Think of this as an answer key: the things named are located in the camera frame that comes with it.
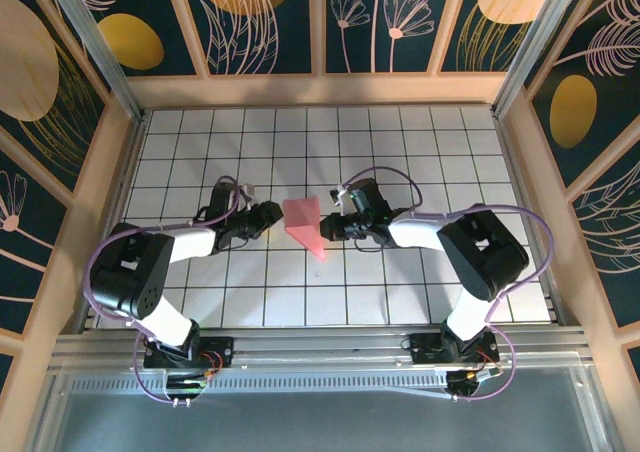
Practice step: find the pink paper sheet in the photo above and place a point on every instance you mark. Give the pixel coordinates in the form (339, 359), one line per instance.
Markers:
(302, 219)

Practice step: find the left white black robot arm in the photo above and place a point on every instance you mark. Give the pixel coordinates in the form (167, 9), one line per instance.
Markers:
(192, 242)

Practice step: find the white grid work mat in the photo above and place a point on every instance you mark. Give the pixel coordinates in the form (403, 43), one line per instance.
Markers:
(400, 137)

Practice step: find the aluminium mounting beam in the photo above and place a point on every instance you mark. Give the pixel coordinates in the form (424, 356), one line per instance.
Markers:
(325, 347)

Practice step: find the grey metal panel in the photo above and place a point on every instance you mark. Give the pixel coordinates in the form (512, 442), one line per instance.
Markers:
(325, 422)

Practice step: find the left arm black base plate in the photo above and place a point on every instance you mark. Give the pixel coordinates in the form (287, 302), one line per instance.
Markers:
(222, 346)

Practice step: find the aluminium side rail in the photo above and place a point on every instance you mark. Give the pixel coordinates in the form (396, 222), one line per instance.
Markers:
(512, 147)
(132, 147)

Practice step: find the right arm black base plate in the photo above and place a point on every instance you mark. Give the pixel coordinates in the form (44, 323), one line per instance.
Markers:
(422, 352)

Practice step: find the aluminium corner post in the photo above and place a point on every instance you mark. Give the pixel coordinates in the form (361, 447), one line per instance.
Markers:
(97, 47)
(534, 47)

